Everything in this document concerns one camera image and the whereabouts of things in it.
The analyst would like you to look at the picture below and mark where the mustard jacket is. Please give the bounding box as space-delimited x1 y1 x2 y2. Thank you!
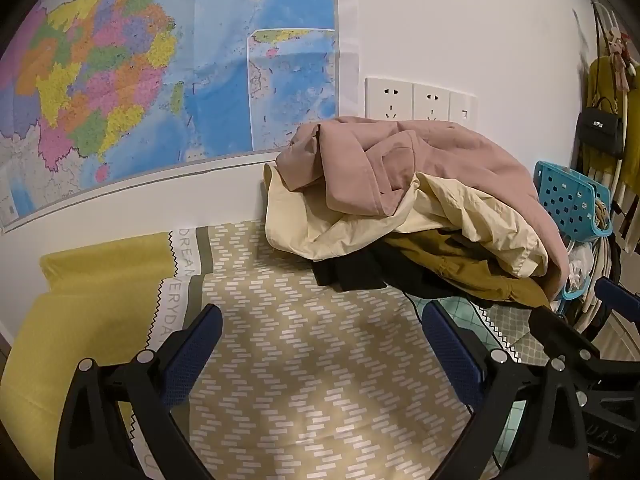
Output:
382 230 553 310

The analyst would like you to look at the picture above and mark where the white wall socket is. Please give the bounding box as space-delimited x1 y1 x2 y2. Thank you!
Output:
449 91 478 123
365 77 415 121
413 81 451 122

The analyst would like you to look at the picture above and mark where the white clothes rack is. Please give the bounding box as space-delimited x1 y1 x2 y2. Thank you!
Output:
570 0 640 336

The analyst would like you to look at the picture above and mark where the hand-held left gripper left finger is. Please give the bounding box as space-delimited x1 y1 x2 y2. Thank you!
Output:
54 304 223 480

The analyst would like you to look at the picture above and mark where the pink jacket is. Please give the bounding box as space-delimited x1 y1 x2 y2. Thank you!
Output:
276 116 571 301

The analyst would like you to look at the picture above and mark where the yellow hanging garment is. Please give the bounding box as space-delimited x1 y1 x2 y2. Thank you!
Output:
582 56 640 256

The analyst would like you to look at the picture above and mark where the hanging plush toy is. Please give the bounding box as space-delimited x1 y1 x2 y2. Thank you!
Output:
607 30 638 91

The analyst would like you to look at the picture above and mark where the thin black cable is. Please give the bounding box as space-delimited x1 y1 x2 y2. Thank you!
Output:
401 287 430 331

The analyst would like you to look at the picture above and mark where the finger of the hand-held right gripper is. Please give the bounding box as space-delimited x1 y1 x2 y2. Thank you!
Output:
528 306 608 386
595 278 640 322

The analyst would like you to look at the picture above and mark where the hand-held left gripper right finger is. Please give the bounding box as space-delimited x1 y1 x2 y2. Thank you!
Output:
421 301 593 480

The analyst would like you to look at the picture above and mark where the yellow patterned bed sheet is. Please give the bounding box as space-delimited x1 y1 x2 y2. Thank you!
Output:
0 220 506 480

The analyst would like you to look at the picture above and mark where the black handbag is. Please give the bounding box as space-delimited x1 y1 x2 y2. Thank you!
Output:
576 95 627 160

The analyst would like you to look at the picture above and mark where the blue plastic basket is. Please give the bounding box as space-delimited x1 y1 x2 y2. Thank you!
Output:
532 161 613 302

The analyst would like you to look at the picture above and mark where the colourful wall map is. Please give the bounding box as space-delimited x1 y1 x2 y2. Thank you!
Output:
0 0 362 233

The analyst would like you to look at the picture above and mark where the cream jacket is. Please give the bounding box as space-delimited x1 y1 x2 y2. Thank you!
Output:
263 162 551 278

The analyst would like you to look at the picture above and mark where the black garment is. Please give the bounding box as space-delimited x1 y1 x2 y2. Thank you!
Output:
312 245 526 307

